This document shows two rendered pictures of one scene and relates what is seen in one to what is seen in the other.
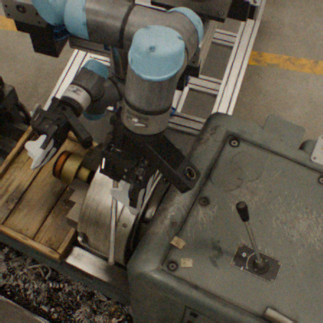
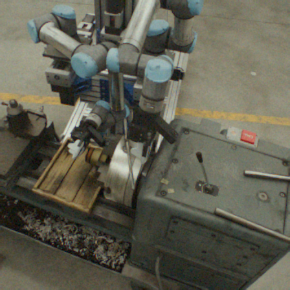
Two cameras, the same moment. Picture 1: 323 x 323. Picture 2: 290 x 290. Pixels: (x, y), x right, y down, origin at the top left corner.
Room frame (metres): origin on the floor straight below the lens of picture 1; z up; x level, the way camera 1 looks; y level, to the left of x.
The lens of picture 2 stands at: (-0.29, 0.16, 2.30)
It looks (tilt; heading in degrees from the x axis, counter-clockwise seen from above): 51 degrees down; 350
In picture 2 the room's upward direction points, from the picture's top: 7 degrees clockwise
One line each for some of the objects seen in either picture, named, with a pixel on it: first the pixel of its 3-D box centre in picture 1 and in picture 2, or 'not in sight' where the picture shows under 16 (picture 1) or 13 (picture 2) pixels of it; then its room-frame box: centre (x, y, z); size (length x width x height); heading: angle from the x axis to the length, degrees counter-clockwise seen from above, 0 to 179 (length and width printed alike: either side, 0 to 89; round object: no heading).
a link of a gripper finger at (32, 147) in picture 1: (34, 149); (74, 147); (0.66, 0.32, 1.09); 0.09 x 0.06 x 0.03; 156
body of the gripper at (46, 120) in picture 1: (56, 121); (83, 133); (0.76, 0.28, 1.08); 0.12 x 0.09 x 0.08; 156
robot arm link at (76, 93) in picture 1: (74, 99); (92, 122); (0.83, 0.24, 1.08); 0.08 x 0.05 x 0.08; 66
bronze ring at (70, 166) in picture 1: (76, 170); (98, 157); (0.61, 0.21, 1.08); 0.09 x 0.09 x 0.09; 66
